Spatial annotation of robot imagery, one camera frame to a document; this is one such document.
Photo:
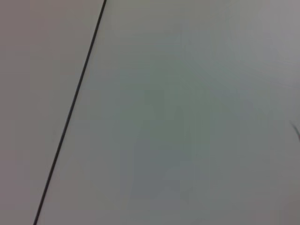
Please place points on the thin dark strand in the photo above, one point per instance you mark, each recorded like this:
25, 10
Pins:
297, 133

